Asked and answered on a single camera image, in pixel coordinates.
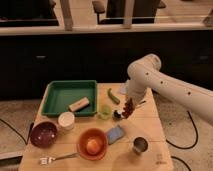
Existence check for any dark red grape bunch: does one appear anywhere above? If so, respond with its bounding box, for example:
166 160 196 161
122 99 134 119

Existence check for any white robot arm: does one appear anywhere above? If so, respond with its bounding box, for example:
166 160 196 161
124 54 213 126

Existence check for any orange bowl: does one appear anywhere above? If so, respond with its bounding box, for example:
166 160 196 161
76 128 108 161

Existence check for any purple bowl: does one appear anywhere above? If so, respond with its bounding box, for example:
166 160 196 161
30 121 58 148

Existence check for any clear plastic bag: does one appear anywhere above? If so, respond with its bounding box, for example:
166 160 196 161
118 81 129 95

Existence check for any small green cup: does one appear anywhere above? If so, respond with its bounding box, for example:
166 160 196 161
98 105 112 120

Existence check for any wooden block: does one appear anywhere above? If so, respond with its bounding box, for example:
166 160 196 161
69 97 89 112

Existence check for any green plastic tray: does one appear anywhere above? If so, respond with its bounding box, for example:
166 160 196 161
41 80 97 117

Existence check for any blue sponge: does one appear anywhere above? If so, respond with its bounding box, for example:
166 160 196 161
106 125 125 145

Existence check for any white cup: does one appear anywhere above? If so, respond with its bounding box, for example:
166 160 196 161
58 112 75 130

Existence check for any orange fruit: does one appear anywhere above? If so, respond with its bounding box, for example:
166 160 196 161
86 139 101 155

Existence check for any metal cup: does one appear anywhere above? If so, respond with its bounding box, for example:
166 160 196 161
133 137 148 155

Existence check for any black cable left floor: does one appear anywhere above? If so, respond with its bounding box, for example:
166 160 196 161
0 118 35 146

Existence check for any black cable on floor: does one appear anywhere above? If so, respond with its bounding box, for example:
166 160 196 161
165 110 199 171

